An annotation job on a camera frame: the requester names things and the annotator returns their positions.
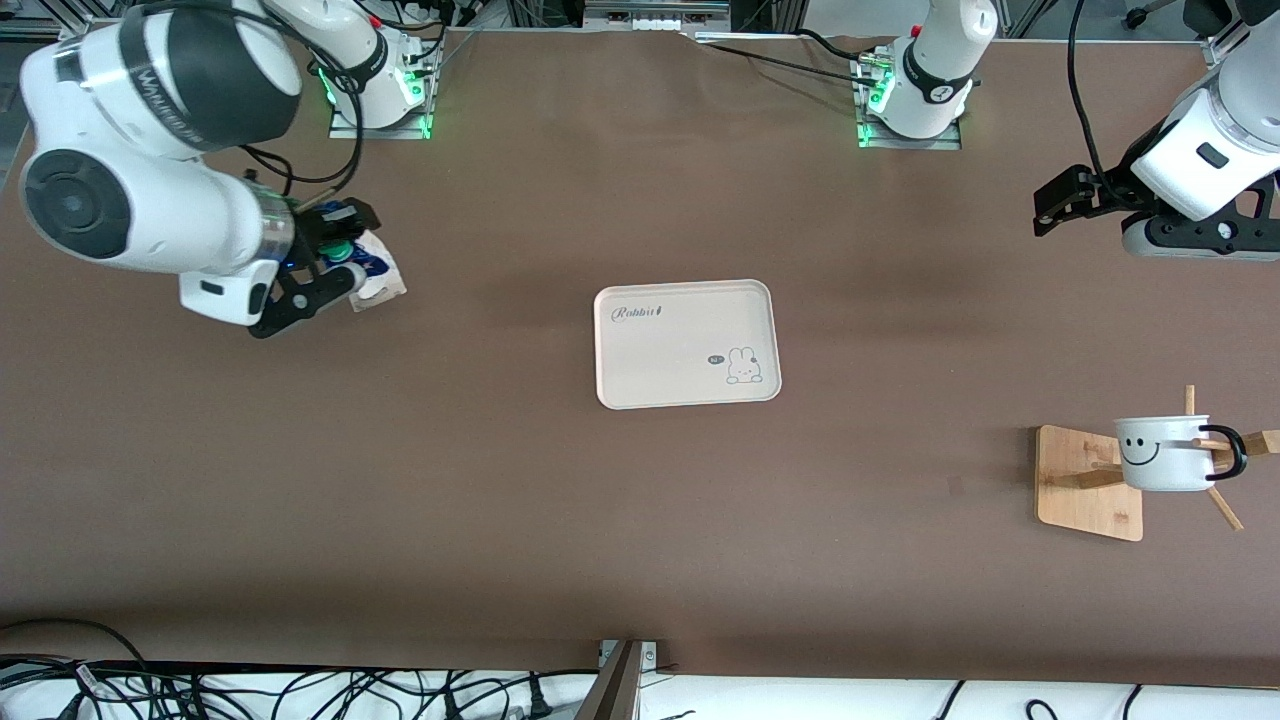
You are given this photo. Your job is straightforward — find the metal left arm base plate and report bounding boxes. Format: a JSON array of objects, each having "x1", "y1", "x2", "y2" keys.
[{"x1": 855, "y1": 55, "x2": 963, "y2": 151}]

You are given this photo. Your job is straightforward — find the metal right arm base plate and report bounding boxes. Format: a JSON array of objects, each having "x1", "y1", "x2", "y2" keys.
[{"x1": 328, "y1": 40, "x2": 441, "y2": 141}]

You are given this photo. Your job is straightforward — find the aluminium frame profile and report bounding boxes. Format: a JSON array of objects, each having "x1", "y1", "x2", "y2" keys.
[
  {"x1": 1203, "y1": 20, "x2": 1251, "y2": 71},
  {"x1": 0, "y1": 18, "x2": 96, "y2": 43}
]

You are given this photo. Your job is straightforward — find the aluminium post with bracket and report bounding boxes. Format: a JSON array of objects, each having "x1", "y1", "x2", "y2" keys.
[{"x1": 575, "y1": 638, "x2": 661, "y2": 720}]

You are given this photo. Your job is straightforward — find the black base power cable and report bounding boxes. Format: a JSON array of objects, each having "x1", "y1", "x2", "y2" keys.
[{"x1": 685, "y1": 28, "x2": 881, "y2": 87}]

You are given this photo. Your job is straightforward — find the cream tray with rabbit print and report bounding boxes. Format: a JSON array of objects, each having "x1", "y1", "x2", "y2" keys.
[{"x1": 594, "y1": 279, "x2": 783, "y2": 411}]

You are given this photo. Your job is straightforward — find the blue milk carton green cap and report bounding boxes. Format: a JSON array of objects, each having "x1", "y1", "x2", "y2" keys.
[{"x1": 325, "y1": 205, "x2": 408, "y2": 313}]

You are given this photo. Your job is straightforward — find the wooden mug stand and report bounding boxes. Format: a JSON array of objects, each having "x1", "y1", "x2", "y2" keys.
[{"x1": 1035, "y1": 385, "x2": 1280, "y2": 543}]

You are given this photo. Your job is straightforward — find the white smiley face mug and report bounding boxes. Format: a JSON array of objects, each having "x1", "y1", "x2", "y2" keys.
[{"x1": 1113, "y1": 414, "x2": 1248, "y2": 493}]

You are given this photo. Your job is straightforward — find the grey power strip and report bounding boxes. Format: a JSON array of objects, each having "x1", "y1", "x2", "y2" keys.
[{"x1": 583, "y1": 0, "x2": 731, "y2": 31}]

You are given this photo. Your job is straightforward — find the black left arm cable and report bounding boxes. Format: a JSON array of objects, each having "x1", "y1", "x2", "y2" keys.
[{"x1": 1067, "y1": 0, "x2": 1136, "y2": 193}]

